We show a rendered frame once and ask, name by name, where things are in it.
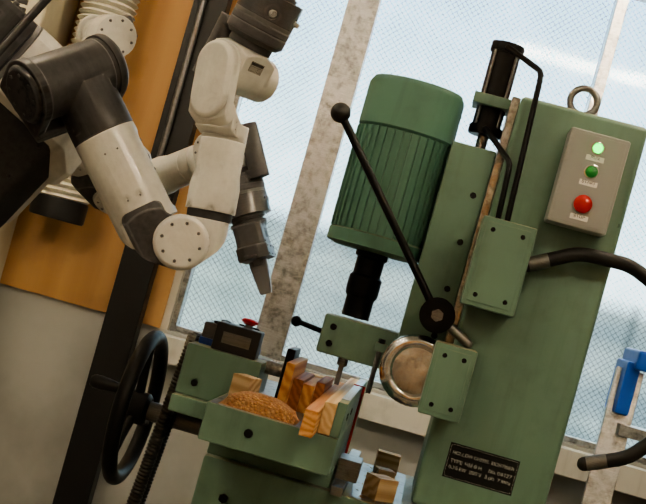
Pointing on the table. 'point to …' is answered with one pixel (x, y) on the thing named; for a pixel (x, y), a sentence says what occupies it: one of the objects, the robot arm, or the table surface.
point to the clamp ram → (280, 365)
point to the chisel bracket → (351, 339)
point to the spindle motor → (396, 164)
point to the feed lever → (433, 313)
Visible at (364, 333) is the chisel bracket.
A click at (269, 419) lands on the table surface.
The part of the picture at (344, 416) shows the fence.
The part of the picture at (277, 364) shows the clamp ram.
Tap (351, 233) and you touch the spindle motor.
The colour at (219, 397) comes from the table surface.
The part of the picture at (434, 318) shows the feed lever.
